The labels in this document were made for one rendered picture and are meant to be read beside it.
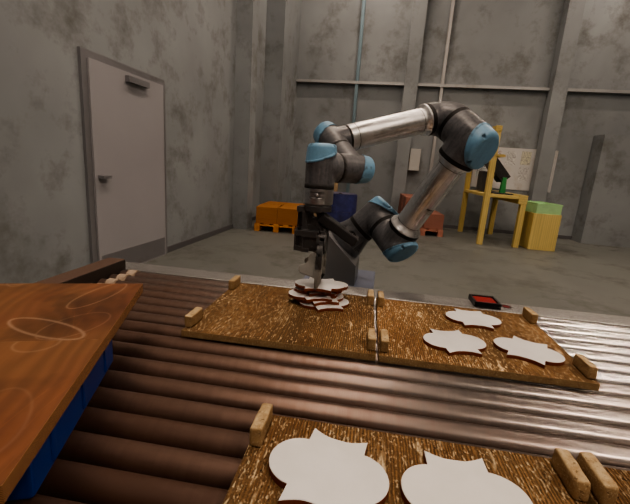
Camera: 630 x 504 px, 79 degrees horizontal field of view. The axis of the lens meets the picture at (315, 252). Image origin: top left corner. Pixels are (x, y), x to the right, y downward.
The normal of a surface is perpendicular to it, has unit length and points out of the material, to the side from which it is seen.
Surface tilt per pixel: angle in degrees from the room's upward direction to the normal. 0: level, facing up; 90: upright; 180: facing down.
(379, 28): 90
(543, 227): 90
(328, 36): 90
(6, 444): 0
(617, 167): 90
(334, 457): 0
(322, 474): 0
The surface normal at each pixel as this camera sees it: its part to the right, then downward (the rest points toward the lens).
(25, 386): 0.07, -0.97
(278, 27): -0.18, 0.21
